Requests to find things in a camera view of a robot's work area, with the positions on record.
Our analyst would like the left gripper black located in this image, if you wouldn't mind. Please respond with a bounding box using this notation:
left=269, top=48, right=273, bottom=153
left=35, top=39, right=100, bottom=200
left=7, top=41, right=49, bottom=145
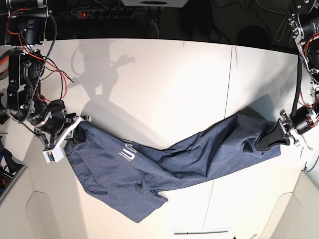
left=254, top=107, right=319, bottom=151

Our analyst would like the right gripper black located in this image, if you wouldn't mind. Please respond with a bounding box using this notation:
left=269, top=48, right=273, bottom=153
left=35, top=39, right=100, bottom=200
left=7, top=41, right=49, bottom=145
left=33, top=109, right=92, bottom=149

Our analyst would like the blue grey t-shirt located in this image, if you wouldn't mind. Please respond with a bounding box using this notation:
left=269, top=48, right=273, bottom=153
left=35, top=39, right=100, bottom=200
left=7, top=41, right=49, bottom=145
left=64, top=115, right=281, bottom=223

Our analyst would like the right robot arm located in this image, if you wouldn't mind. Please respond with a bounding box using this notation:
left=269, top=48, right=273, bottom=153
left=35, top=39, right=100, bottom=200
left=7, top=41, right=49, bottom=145
left=0, top=0, right=90, bottom=150

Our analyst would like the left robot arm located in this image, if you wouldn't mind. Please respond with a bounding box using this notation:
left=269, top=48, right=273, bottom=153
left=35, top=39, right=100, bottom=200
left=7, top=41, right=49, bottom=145
left=255, top=0, right=319, bottom=151

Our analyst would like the black round object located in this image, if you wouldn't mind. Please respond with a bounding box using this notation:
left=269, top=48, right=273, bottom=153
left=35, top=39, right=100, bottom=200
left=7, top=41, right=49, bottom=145
left=0, top=88, right=10, bottom=125

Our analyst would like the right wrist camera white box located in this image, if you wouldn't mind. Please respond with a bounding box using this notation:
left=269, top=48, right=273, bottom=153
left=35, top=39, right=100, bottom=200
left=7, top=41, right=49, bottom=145
left=42, top=146, right=64, bottom=163

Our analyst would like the white power strip red switch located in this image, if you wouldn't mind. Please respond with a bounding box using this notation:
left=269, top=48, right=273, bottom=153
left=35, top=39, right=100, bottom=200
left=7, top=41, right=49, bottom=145
left=71, top=8, right=160, bottom=20

